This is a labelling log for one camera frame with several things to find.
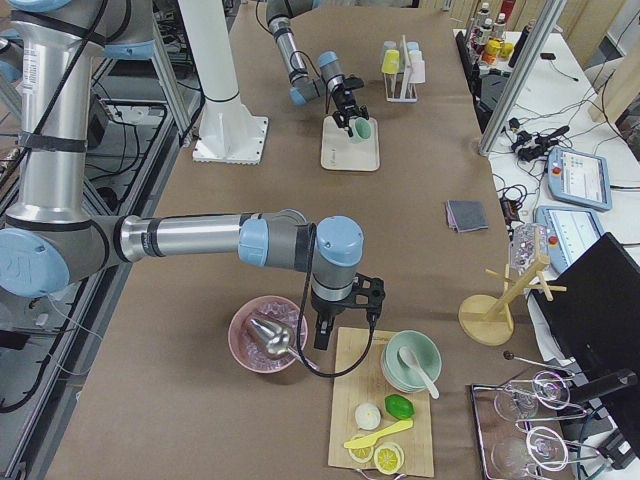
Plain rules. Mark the clear glass on stand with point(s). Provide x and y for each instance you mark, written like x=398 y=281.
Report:
x=529 y=241

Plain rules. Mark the pink bowl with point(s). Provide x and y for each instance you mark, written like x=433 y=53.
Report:
x=278 y=308

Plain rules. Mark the aluminium frame post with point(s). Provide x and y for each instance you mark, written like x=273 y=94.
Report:
x=545 y=23

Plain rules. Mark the steel ice scoop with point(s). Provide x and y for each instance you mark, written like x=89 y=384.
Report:
x=270 y=346

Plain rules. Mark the yellow plastic knife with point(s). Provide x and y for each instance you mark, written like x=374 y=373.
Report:
x=371 y=439

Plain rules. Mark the white plastic spoon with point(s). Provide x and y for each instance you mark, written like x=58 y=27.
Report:
x=409 y=358

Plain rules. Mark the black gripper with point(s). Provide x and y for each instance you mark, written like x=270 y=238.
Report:
x=344 y=96
x=326 y=308

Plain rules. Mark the white toy bun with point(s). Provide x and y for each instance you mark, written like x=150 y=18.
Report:
x=367 y=416

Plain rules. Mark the dark wallet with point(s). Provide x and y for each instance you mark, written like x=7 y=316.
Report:
x=465 y=216

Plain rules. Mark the lower teach pendant tablet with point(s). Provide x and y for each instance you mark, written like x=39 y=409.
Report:
x=579 y=178

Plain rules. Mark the green plastic cup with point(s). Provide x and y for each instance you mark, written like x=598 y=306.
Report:
x=360 y=129

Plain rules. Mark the black computer monitor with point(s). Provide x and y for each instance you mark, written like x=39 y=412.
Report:
x=596 y=320

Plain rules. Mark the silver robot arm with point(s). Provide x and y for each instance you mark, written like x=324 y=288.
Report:
x=324 y=79
x=75 y=214

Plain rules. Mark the white wire cup rack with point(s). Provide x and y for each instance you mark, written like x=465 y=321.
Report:
x=397 y=88

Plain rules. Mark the stacked toy lemon slices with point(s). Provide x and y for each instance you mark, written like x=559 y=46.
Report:
x=388 y=458

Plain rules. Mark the wooden mug tree stand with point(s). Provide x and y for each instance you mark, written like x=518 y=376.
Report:
x=487 y=319

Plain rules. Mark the wooden cutting board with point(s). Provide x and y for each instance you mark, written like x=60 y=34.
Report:
x=368 y=384

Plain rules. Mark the white plastic tray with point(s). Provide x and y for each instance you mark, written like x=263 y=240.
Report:
x=340 y=153

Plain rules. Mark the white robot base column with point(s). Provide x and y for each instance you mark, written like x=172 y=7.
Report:
x=228 y=132

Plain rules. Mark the pink plastic cup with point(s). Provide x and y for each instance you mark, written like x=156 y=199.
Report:
x=417 y=72

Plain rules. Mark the green toy pepper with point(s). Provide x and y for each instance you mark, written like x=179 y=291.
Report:
x=399 y=407

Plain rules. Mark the yellow plastic cup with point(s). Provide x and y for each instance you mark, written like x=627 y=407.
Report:
x=391 y=62

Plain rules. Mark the single toy lemon slice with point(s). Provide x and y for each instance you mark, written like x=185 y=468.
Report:
x=362 y=455

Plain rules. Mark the wine glass rack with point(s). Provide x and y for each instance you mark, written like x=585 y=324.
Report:
x=550 y=420

